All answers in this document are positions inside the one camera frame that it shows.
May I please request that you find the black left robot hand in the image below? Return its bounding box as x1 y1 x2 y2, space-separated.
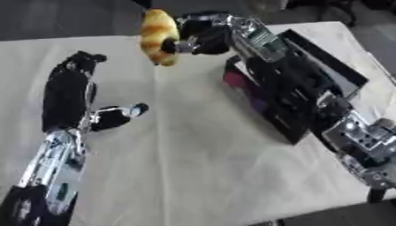
40 50 152 133

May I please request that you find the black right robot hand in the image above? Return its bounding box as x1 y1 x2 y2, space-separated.
159 11 235 57

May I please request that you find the yellow toy croissant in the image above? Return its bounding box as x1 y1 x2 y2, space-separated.
139 9 183 67

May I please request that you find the black open box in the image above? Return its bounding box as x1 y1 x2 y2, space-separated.
221 28 371 146

